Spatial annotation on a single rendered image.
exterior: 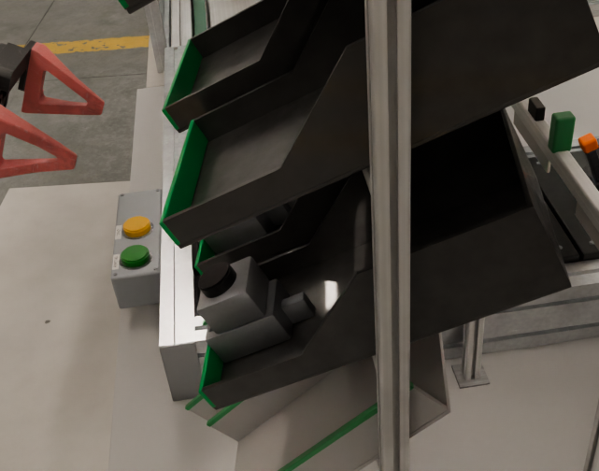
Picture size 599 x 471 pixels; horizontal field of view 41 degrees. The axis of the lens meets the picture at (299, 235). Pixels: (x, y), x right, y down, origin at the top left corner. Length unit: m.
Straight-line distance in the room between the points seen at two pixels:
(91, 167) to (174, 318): 2.26
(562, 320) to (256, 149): 0.65
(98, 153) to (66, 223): 1.92
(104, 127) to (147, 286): 2.43
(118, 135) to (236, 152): 2.89
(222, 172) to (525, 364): 0.64
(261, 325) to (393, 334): 0.13
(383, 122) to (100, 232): 1.03
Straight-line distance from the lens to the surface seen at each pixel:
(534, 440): 1.04
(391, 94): 0.43
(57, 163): 0.71
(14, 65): 0.76
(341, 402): 0.74
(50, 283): 1.34
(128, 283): 1.16
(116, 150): 3.37
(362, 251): 0.67
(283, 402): 0.82
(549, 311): 1.11
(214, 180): 0.57
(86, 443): 1.09
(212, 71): 0.72
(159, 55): 1.89
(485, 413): 1.06
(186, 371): 1.06
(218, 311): 0.63
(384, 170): 0.45
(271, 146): 0.57
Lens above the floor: 1.67
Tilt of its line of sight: 38 degrees down
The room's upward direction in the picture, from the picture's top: 6 degrees counter-clockwise
